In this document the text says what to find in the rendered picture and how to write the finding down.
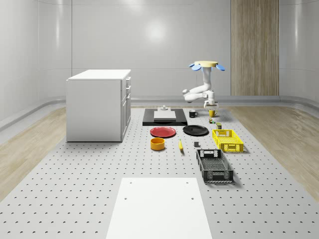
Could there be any yellow bowl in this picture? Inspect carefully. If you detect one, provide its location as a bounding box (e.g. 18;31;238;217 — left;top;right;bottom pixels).
150;137;165;151

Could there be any white cabinet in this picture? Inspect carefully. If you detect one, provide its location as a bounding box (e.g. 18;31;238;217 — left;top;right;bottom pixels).
66;69;132;143

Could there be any red plate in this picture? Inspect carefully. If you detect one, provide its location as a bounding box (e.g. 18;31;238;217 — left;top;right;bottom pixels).
150;126;177;138

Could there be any dark grey basket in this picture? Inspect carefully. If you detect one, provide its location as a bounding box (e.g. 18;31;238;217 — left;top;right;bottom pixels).
195;148;235;184

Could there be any black stove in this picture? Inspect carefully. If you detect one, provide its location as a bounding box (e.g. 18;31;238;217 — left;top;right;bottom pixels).
142;105;188;126

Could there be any black plate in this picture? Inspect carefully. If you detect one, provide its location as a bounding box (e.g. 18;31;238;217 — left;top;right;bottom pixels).
182;124;209;136

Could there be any yellow basket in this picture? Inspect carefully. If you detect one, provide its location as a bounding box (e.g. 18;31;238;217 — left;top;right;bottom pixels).
212;129;245;153

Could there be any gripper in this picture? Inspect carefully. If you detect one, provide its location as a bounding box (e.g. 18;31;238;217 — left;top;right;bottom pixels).
203;99;220;110

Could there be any white board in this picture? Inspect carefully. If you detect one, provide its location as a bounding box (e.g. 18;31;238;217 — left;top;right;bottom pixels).
106;177;213;239

